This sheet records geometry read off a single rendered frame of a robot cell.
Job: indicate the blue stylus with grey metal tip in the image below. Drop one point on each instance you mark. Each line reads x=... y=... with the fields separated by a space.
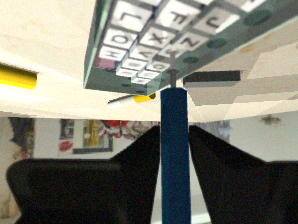
x=175 y=167

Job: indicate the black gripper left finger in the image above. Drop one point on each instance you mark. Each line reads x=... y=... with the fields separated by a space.
x=123 y=185

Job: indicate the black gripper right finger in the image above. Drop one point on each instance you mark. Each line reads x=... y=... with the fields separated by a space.
x=237 y=187

